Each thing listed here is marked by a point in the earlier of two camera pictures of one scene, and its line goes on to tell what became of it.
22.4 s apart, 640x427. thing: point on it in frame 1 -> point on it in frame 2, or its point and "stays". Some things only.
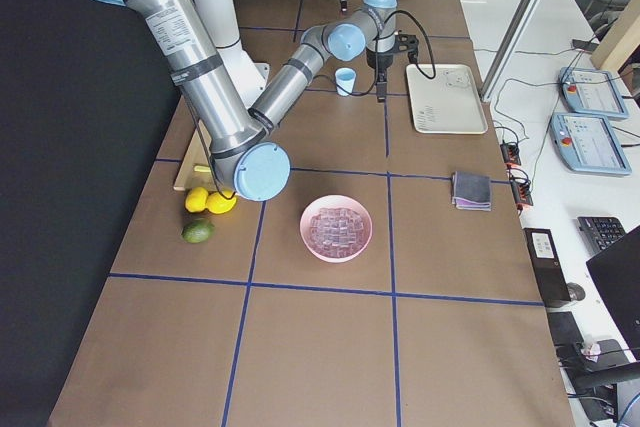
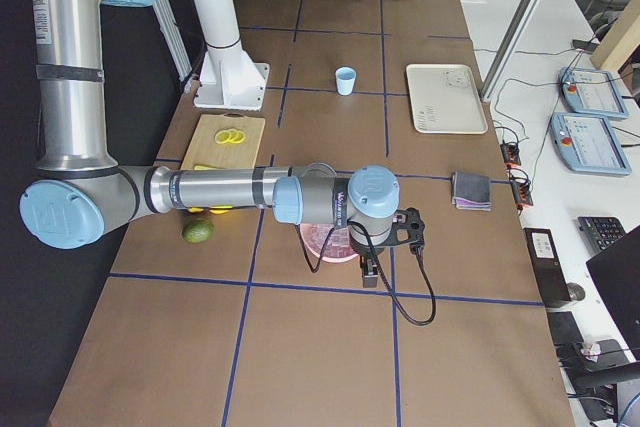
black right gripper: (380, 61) -> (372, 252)
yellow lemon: (218, 204) stays
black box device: (548, 265) stays
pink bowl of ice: (335, 228) stays
